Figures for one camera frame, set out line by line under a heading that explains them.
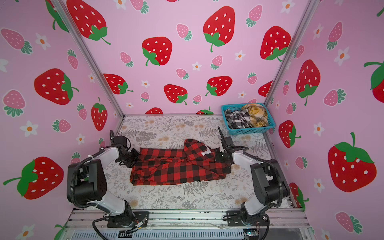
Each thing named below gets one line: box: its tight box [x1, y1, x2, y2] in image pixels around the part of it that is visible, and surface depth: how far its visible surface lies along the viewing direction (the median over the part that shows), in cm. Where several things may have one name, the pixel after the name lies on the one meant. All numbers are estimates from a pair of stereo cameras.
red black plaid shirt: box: [129, 138, 232, 186], surface depth 92 cm
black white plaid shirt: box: [224, 108, 252, 129], surface depth 109 cm
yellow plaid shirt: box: [241, 103, 269, 128], surface depth 110 cm
